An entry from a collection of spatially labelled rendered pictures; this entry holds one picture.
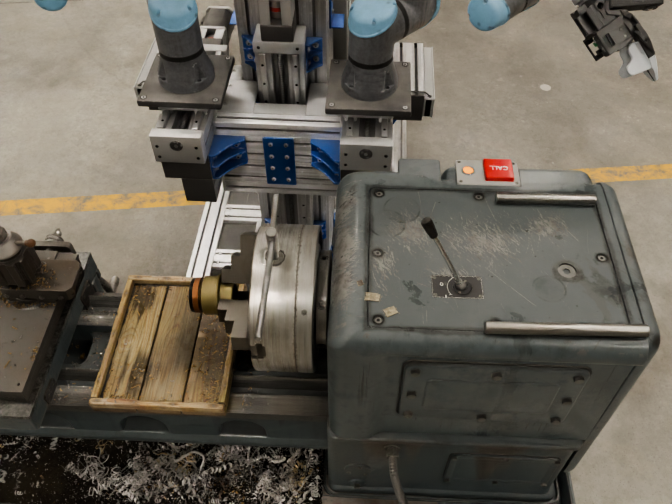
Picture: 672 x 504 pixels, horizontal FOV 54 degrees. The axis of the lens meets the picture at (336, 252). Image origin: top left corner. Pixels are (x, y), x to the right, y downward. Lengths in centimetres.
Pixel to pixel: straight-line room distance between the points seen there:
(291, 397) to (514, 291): 58
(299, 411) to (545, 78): 291
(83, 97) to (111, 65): 31
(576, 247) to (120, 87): 306
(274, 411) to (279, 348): 26
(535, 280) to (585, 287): 9
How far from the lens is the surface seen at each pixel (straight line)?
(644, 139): 379
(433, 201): 138
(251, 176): 200
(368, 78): 174
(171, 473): 183
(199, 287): 143
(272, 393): 158
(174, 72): 182
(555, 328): 120
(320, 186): 198
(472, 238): 132
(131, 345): 166
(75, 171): 351
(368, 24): 167
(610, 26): 147
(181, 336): 164
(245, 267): 140
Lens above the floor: 223
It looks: 50 degrees down
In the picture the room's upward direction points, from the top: straight up
